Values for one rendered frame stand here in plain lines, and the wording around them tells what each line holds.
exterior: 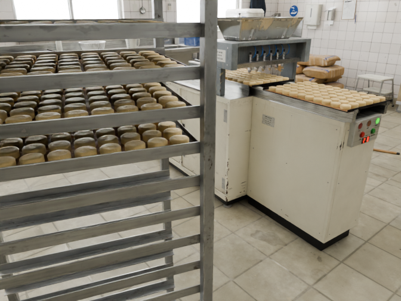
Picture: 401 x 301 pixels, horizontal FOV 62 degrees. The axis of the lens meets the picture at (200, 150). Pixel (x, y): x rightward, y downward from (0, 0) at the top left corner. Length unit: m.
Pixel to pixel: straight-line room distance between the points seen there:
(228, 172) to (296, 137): 0.56
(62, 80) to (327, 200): 1.63
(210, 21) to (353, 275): 1.73
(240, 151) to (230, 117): 0.28
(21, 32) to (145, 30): 0.23
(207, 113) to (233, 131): 1.48
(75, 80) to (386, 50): 5.68
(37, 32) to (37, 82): 0.09
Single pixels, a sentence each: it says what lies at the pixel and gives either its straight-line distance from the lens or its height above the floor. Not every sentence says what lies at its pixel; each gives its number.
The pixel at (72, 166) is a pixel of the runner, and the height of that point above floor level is 1.05.
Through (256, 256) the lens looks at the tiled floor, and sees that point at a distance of 2.13.
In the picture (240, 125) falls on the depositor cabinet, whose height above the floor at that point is 0.65.
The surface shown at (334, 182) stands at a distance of 1.97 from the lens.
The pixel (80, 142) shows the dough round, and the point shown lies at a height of 1.06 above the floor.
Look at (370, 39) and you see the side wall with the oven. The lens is 6.24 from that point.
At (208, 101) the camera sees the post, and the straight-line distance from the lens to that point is 0.75.
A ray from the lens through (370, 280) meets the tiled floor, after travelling 2.17.
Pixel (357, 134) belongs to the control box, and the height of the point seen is 0.77.
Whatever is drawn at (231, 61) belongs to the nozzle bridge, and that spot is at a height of 1.08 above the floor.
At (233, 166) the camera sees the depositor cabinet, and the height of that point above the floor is 0.36.
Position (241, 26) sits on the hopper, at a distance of 2.19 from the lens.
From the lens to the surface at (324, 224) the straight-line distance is 2.12.
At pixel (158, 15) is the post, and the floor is 1.34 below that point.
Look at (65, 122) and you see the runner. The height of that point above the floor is 1.15.
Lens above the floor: 1.36
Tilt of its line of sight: 23 degrees down
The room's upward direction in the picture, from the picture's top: straight up
